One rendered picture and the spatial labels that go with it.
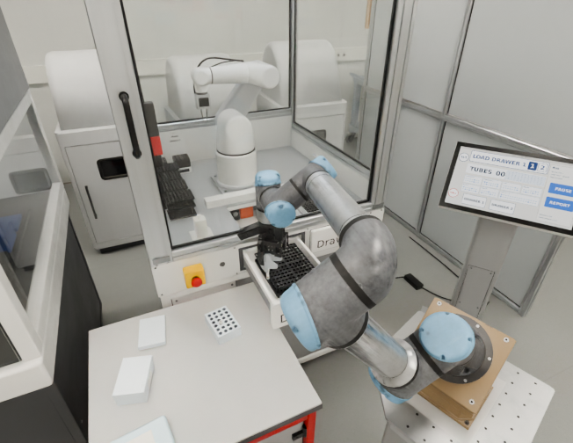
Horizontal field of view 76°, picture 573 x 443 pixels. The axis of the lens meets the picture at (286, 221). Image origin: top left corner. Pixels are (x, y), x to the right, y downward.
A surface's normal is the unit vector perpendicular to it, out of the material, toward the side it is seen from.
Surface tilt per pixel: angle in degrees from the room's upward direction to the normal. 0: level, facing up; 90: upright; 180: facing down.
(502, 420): 0
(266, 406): 0
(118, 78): 90
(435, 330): 34
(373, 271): 47
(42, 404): 90
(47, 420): 90
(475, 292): 90
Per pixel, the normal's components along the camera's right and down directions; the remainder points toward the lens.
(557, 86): -0.91, 0.22
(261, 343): 0.00, -0.85
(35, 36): 0.40, 0.48
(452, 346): -0.36, -0.48
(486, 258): -0.48, 0.47
